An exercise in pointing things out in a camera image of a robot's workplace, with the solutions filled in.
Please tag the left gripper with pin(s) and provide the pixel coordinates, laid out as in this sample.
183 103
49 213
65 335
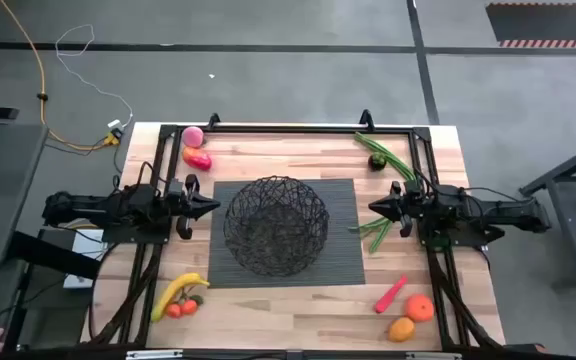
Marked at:
180 206

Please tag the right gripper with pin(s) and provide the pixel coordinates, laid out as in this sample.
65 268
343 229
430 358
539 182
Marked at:
409 207

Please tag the green long bean bundle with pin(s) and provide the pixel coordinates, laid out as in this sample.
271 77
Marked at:
393 161

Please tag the small dark green pepper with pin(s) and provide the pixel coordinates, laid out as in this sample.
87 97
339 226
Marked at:
377 161

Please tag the red yellow mango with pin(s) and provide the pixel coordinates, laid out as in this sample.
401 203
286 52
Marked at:
197 159

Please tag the pink peach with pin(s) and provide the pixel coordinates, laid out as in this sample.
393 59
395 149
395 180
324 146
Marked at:
193 136

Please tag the red chili pepper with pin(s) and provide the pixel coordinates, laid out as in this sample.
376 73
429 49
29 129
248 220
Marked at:
390 296

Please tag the yellow banana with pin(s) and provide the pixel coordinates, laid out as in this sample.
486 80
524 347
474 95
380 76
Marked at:
165 301

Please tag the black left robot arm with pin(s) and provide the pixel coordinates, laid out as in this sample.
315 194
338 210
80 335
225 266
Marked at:
118 207

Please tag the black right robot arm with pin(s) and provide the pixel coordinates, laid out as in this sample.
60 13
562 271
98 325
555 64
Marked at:
493 210

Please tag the grey woven placemat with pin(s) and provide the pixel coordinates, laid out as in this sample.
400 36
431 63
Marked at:
348 270

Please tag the red tomato cluster with stem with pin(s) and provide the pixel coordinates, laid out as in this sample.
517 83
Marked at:
188 307

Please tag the orange tangerine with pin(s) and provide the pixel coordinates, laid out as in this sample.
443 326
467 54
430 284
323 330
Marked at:
420 308

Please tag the white power adapter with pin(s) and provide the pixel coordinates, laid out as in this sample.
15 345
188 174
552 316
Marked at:
114 123

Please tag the white box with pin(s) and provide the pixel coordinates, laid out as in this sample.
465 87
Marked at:
85 250

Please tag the yellow orange lemon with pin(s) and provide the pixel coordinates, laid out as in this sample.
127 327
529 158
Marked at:
401 330

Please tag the black slanted panel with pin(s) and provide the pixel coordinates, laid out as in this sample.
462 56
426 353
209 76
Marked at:
53 255

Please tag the black table stand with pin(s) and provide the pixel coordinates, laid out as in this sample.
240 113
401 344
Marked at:
558 171

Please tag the hazard-striped black floor mat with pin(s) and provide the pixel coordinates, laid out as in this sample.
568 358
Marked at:
543 25

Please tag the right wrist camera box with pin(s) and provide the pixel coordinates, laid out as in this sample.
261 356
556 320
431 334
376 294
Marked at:
412 187

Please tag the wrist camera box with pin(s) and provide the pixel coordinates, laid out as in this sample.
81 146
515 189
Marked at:
412 187
174 186

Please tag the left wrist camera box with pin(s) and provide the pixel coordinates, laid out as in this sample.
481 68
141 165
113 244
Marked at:
174 186

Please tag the black frame clamp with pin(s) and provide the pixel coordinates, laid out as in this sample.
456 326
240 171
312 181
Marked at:
213 120
366 119

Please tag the black aluminium rig frame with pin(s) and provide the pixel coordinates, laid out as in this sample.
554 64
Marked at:
293 129

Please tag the silver metal bracket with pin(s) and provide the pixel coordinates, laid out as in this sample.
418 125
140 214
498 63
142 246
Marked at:
433 356
153 354

